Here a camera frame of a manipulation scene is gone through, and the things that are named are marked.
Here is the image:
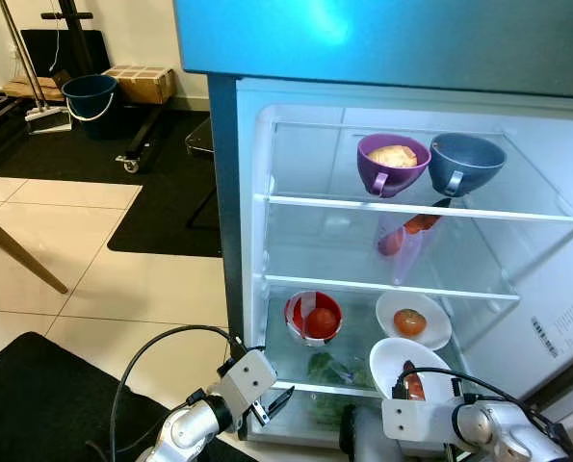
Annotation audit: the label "steel freezer door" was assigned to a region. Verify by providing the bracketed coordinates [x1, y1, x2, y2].
[173, 0, 573, 100]

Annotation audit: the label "red sausage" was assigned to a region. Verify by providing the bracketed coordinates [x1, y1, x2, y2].
[404, 371, 426, 401]

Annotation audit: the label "cardboard box lattice top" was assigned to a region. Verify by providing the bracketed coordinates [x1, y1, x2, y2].
[103, 65, 177, 105]

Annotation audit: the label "white plate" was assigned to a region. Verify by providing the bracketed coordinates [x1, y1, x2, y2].
[376, 292, 453, 351]

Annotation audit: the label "blue bowl with handle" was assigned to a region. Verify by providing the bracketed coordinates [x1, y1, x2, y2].
[429, 133, 508, 198]

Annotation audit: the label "steel fridge body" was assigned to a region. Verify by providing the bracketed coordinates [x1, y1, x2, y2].
[207, 72, 573, 453]

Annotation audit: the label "black flat panel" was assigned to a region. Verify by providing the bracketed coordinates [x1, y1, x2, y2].
[21, 29, 111, 80]

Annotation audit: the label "fridge label sticker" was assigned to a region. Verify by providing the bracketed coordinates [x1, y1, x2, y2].
[530, 296, 573, 359]

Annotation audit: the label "black folding stool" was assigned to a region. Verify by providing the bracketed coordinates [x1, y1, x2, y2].
[185, 115, 220, 157]

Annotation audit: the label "red tomato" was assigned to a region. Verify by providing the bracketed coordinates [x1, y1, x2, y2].
[305, 306, 340, 340]
[394, 309, 428, 337]

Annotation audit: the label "black gym floor mat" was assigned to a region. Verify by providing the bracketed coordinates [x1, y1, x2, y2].
[0, 91, 224, 259]

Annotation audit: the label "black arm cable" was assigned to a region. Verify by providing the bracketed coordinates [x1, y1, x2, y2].
[394, 364, 557, 453]
[108, 325, 258, 462]

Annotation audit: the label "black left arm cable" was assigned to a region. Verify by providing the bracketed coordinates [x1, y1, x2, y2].
[108, 325, 258, 462]

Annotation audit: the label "black wheeled dolly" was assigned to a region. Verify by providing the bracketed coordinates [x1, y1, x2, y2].
[116, 96, 171, 175]

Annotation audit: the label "beige food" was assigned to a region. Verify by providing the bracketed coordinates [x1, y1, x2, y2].
[367, 144, 420, 168]

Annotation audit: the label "green leafy vegetables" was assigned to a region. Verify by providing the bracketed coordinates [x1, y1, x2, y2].
[305, 351, 376, 426]

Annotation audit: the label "red and white bowl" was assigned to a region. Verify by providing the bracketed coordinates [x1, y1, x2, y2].
[284, 291, 344, 347]

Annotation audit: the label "purple bowl with handle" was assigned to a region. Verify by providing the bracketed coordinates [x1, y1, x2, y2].
[356, 133, 431, 199]

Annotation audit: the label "blue bucket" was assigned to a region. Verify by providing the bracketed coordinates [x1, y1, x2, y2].
[62, 74, 120, 131]

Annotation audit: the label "glass fridge shelf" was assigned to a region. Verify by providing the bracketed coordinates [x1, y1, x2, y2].
[257, 207, 523, 301]
[257, 120, 573, 224]
[267, 289, 480, 398]

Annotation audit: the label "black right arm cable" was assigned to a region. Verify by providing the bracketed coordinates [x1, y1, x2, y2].
[394, 364, 557, 453]

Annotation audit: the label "white mop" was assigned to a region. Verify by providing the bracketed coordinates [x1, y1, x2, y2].
[0, 0, 73, 134]

